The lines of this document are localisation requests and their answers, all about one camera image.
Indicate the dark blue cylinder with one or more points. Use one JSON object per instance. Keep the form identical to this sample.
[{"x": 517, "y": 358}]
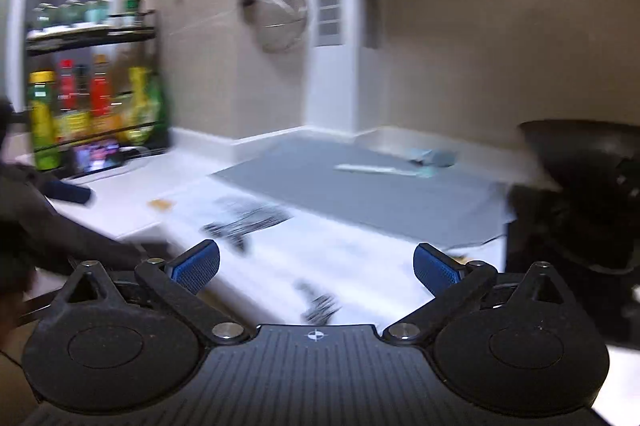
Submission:
[{"x": 67, "y": 192}]

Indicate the small orange scrap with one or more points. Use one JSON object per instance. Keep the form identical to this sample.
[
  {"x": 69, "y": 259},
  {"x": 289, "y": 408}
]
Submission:
[{"x": 161, "y": 204}]

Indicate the teal packet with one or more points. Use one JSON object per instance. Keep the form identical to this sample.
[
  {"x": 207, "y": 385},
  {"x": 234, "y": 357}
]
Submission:
[{"x": 434, "y": 158}]

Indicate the smartphone with lit screen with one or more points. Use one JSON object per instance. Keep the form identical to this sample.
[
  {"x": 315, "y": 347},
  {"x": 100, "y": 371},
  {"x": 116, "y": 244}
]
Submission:
[{"x": 97, "y": 156}]

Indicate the red capped sauce bottle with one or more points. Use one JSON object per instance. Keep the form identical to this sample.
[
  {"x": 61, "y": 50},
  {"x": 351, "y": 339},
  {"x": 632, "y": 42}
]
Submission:
[
  {"x": 67, "y": 91},
  {"x": 101, "y": 93}
]

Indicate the white strip wrapper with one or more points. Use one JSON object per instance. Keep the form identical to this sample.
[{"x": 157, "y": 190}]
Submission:
[{"x": 372, "y": 169}]

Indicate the green lidded spice jar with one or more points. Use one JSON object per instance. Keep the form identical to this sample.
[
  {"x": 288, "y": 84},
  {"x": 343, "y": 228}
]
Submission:
[
  {"x": 132, "y": 7},
  {"x": 70, "y": 11},
  {"x": 44, "y": 13},
  {"x": 98, "y": 9}
]

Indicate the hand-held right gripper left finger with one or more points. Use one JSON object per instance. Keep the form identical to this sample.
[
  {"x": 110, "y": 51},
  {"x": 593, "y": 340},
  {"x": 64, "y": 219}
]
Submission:
[{"x": 196, "y": 266}]

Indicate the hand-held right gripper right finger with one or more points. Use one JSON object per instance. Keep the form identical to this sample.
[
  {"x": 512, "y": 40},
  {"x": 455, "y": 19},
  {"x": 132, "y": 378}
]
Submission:
[{"x": 436, "y": 270}]

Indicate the black spice rack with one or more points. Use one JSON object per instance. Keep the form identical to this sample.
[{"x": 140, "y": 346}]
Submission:
[{"x": 100, "y": 56}]

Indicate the yellow green oil bottle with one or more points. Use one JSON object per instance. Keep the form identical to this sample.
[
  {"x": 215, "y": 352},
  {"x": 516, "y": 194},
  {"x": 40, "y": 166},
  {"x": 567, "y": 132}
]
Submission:
[{"x": 141, "y": 106}]

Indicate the yellow capped green bottle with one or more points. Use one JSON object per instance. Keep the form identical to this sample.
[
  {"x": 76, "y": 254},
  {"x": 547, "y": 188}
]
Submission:
[{"x": 44, "y": 121}]

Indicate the small black and white wrapper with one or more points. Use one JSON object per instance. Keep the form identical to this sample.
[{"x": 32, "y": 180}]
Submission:
[{"x": 320, "y": 302}]

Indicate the grey counter mat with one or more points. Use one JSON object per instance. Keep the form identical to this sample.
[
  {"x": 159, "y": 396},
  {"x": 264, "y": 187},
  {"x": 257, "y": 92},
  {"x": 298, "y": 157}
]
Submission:
[{"x": 380, "y": 191}]

